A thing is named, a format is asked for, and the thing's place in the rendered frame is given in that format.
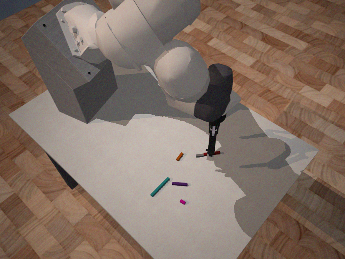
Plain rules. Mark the turquoise rod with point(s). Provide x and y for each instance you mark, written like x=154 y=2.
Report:
x=160 y=186

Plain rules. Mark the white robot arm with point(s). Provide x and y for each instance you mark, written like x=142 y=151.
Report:
x=140 y=32

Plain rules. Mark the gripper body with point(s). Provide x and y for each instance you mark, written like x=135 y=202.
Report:
x=216 y=122

